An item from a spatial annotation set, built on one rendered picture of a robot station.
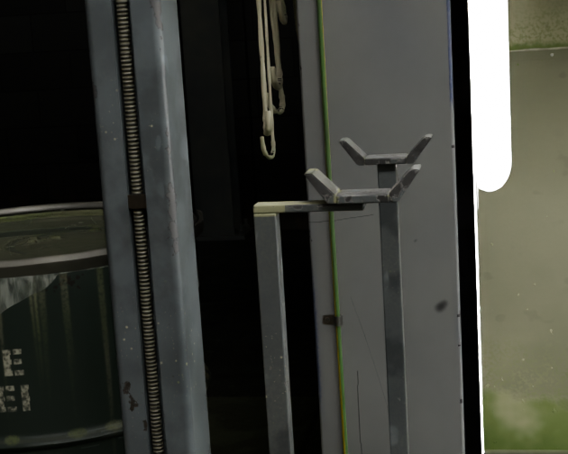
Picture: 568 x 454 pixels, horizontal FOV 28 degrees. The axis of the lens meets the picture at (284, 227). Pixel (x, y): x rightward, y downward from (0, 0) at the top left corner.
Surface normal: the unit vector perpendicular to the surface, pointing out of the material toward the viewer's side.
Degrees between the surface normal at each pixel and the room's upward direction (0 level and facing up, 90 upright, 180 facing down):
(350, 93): 90
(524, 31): 90
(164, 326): 90
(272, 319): 90
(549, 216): 57
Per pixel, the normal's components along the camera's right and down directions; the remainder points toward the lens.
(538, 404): -0.17, -0.38
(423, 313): -0.17, 0.18
